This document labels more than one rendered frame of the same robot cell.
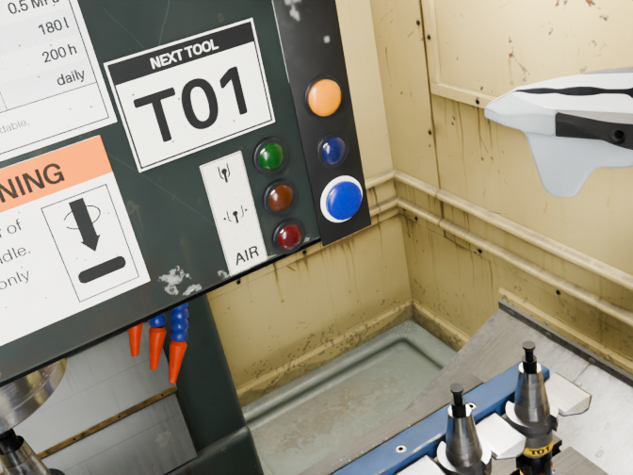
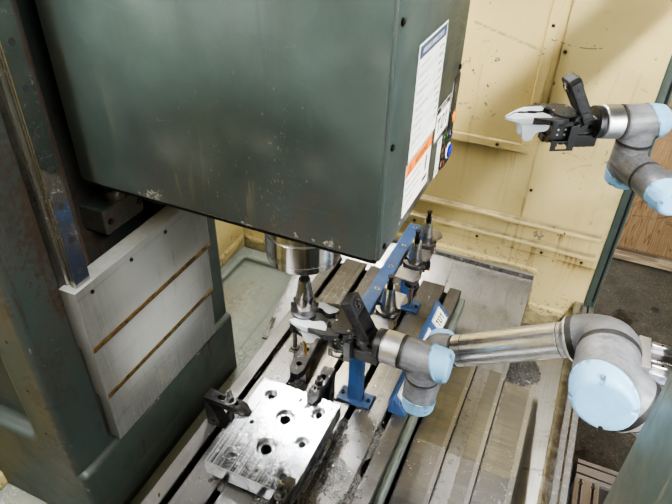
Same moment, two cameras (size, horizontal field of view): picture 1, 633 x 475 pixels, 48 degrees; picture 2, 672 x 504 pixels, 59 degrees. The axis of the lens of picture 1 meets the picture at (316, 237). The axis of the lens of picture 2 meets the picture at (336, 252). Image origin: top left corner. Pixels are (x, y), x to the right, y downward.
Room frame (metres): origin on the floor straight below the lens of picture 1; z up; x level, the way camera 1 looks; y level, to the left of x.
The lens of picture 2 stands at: (-0.24, 0.95, 2.24)
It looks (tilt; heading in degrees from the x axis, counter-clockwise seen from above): 36 degrees down; 318
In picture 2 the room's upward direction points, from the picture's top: 1 degrees clockwise
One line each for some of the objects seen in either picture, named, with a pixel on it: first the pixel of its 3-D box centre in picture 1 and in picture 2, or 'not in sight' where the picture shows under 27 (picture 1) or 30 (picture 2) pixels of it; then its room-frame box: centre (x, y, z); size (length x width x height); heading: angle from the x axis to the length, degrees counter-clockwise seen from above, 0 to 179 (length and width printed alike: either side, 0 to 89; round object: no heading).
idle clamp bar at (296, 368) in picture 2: not in sight; (310, 349); (0.75, 0.15, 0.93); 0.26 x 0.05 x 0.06; 120
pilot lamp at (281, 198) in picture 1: (281, 198); not in sight; (0.46, 0.02, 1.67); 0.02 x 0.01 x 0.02; 115
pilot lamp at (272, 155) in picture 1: (271, 156); not in sight; (0.46, 0.02, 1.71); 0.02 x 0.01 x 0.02; 115
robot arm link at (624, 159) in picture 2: not in sight; (630, 165); (0.22, -0.36, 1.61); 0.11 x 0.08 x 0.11; 148
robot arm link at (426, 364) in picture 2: not in sight; (425, 360); (0.28, 0.21, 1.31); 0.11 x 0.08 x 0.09; 25
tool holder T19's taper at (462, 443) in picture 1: (462, 432); (415, 250); (0.61, -0.12, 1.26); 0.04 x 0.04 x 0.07
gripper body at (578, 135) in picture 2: not in sight; (571, 125); (0.32, -0.24, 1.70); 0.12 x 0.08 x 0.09; 55
